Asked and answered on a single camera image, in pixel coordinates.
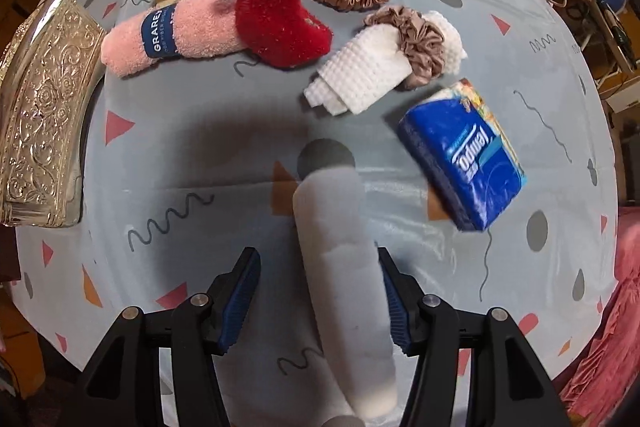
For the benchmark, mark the white foam pad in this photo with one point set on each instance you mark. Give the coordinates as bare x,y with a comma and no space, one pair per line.
346,288

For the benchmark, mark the white waffle cloth roll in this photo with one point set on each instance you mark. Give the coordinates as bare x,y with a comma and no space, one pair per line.
371,64

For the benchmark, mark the patterned light blue tablecloth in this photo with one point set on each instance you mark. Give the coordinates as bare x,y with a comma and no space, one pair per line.
191,161

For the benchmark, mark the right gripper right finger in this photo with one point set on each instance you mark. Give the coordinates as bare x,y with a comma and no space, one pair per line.
404,295

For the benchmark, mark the blue tempo tissue pack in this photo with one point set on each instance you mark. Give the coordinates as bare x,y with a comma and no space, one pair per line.
459,144

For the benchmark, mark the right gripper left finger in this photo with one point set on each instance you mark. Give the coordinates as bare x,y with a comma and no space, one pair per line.
233,293

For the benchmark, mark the ornate gold tissue box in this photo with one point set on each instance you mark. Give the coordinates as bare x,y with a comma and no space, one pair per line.
49,71

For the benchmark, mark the pink towel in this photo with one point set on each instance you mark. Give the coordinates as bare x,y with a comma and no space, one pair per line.
188,28

